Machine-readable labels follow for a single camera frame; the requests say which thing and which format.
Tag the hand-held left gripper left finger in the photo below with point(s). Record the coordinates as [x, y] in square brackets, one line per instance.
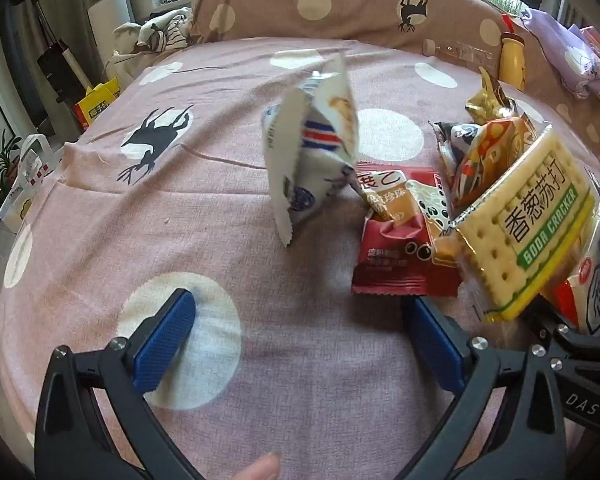
[165, 342]

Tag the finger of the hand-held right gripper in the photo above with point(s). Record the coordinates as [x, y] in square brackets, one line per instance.
[587, 400]

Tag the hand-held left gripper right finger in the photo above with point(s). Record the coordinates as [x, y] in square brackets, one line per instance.
[437, 347]

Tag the red bubble tea snack packet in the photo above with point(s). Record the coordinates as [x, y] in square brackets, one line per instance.
[395, 255]

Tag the soda cracker packet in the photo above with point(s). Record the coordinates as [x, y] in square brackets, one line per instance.
[525, 230]

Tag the white striped snack packet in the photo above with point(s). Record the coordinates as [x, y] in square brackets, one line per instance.
[305, 180]

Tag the person's left hand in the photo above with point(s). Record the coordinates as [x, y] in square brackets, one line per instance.
[260, 469]

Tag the red and white snack packet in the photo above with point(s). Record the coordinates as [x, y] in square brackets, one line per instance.
[597, 285]

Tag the pink polka dot bedsheet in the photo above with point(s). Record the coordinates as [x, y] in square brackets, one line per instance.
[130, 220]

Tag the orange patterned snack packet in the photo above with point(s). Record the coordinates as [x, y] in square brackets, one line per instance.
[485, 160]

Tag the dark blue snack packet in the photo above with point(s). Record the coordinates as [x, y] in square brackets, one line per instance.
[452, 137]

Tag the white paper bag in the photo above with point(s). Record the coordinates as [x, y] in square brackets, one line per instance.
[30, 175]

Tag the green potted plant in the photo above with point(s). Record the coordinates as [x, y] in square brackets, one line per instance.
[5, 157]

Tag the yellow box on floor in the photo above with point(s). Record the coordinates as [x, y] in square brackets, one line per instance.
[97, 102]

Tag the gold foil snack packet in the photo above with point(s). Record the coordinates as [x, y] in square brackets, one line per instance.
[487, 102]

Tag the black rectangular object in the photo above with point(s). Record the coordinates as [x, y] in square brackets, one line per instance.
[60, 67]

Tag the clear plastic bottle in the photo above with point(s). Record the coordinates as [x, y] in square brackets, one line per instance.
[460, 52]

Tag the yellow bottle with red cap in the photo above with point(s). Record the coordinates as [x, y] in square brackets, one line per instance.
[511, 57]

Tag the white striped cloth bundle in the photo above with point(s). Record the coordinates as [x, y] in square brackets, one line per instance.
[145, 35]

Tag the purple polka dot cloth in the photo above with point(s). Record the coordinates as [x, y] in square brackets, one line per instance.
[560, 50]

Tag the brown polka dot bolster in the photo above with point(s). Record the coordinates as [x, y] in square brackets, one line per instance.
[340, 5]

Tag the white radiator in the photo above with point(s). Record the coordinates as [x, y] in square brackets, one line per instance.
[575, 10]

